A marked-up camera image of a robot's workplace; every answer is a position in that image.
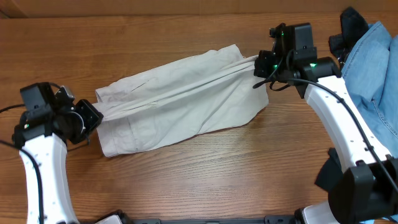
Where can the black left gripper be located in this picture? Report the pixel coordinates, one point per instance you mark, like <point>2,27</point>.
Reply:
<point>92,119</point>

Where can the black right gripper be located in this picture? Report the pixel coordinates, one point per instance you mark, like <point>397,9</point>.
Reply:
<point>263,58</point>

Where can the beige shorts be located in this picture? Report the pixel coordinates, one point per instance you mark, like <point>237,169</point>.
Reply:
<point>177,101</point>

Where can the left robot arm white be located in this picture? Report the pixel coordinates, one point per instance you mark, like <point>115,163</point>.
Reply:
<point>52,120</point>

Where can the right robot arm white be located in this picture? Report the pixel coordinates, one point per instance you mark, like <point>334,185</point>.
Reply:
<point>367,187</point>

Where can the blue denim jeans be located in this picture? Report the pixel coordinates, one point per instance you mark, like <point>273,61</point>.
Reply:
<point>370,74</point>

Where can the black garment near base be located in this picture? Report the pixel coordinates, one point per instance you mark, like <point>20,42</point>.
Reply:
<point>330,173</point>

